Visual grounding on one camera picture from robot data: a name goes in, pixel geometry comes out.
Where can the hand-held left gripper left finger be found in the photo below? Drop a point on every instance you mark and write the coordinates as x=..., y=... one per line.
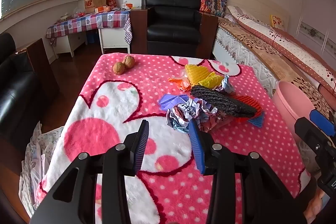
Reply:
x=141, y=145

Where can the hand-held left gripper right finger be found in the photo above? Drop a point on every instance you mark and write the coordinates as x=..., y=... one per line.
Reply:
x=195, y=145

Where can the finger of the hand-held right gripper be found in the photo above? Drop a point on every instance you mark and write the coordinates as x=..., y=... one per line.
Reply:
x=307, y=130
x=321, y=119

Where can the clear red snack bag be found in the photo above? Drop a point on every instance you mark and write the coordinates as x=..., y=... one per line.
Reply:
x=219, y=122

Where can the printed paper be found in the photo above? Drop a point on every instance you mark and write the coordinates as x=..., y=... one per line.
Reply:
x=183, y=113

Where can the pink plastic bucket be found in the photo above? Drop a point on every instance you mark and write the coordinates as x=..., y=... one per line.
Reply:
x=286, y=100

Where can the yellow foam net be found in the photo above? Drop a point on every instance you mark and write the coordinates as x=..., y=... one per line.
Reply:
x=195, y=73

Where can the person's right hand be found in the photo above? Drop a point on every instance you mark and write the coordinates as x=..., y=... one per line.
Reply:
x=313, y=207

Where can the black foam net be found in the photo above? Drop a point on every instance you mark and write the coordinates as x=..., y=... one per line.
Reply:
x=220, y=100

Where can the blue foam net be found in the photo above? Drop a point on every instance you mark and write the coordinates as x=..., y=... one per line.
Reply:
x=256, y=120

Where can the pink dotted printed blanket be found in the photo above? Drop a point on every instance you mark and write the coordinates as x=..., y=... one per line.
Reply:
x=118, y=98

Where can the red blue sock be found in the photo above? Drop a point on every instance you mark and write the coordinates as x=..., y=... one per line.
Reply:
x=249, y=100

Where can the orange and white wrapper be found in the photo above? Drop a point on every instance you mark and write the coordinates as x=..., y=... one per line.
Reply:
x=178, y=82

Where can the bright yellow foam sleeve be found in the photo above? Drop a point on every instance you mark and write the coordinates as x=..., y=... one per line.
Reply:
x=213, y=79

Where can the small crumpled patterned wrapper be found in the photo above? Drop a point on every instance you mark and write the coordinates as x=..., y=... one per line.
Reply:
x=227, y=85

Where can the brown walnut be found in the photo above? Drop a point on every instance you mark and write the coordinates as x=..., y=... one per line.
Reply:
x=129, y=62
x=118, y=68

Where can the white floral quilt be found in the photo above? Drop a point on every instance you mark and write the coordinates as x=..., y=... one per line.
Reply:
x=288, y=40

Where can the bed with floral bedding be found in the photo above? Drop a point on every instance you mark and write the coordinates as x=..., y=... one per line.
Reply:
x=262, y=43

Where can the white wardrobe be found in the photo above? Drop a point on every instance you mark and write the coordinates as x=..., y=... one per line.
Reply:
x=315, y=16

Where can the white patterned cloth pile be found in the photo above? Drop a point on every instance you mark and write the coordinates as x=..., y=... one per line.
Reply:
x=36, y=150

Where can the white bed mattress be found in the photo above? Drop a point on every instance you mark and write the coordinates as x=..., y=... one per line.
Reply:
x=236, y=48

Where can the yellow printed pillow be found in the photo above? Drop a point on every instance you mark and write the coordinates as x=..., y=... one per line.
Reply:
x=277, y=21

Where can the white desk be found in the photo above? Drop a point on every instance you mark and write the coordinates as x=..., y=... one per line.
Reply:
x=68, y=43

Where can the black leather armchair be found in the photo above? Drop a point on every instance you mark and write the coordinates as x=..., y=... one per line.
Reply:
x=170, y=19

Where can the checkered cloth side table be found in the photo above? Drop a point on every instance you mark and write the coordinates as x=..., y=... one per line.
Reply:
x=86, y=22

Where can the black leather sofa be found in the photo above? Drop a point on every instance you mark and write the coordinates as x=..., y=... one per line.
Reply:
x=13, y=87

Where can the small orange box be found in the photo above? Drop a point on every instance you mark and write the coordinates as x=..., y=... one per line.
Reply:
x=101, y=10

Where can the colourful printed cushion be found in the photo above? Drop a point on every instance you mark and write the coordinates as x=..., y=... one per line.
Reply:
x=212, y=2

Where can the red paper bag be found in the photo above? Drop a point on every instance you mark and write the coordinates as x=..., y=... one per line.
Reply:
x=111, y=1

